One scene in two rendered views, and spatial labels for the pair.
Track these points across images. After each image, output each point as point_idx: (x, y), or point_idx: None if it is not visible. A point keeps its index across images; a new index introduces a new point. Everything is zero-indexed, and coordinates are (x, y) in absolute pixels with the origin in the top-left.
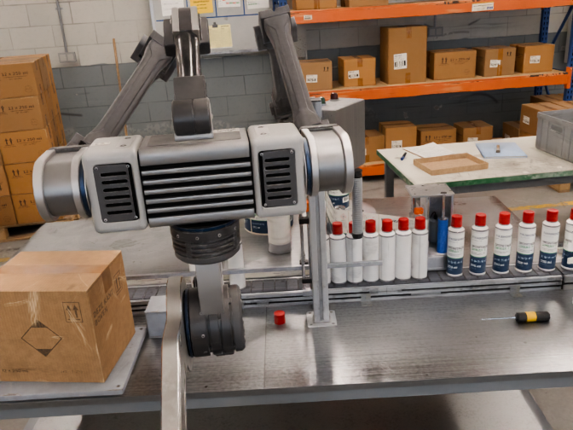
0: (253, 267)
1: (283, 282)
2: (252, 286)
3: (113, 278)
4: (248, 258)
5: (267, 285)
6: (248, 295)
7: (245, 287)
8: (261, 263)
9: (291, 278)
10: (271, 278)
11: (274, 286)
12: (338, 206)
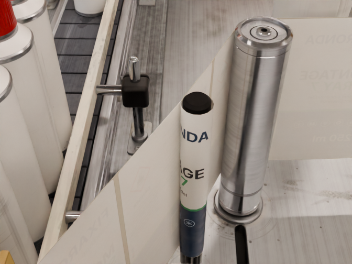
0: (186, 25)
1: (83, 68)
2: (87, 25)
3: None
4: (241, 18)
5: (81, 44)
6: (51, 23)
7: (87, 17)
8: (208, 36)
9: (102, 81)
10: (118, 52)
11: (72, 54)
12: (262, 28)
